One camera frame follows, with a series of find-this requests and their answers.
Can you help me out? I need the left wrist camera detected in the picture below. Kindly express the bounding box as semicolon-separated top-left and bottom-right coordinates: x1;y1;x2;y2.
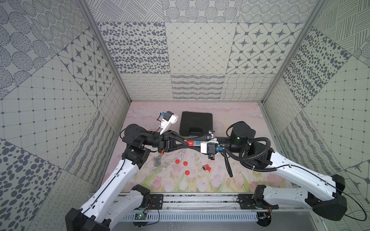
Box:
159;111;179;135

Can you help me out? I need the black plastic tool case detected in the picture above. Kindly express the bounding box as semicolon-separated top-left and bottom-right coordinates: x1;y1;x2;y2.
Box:
179;111;213;137

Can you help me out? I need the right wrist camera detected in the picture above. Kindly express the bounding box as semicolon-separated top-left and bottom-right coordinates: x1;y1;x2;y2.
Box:
200;141;223;155

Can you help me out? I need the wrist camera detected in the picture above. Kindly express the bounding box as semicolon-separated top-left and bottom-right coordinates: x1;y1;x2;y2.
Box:
159;111;179;135
200;141;223;155

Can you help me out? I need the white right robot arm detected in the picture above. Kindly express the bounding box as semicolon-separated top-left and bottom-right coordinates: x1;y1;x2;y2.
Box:
187;121;347;221

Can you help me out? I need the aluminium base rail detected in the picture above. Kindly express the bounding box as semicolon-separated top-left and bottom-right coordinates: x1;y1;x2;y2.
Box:
102;191;319;227

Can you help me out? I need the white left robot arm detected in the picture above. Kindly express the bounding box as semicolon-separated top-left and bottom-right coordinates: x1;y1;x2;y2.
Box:
65;124;193;231

